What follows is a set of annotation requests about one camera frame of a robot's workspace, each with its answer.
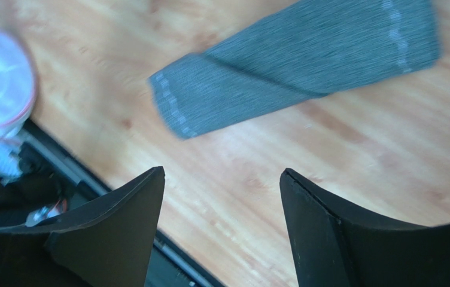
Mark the grey stitched cloth napkin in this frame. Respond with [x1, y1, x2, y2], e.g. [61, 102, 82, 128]
[149, 1, 440, 139]

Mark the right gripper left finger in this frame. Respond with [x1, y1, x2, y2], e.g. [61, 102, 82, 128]
[0, 167, 165, 286]

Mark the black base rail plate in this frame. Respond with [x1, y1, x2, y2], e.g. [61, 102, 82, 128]
[1, 121, 221, 286]

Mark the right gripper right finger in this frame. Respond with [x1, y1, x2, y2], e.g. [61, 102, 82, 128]
[279, 169, 450, 286]

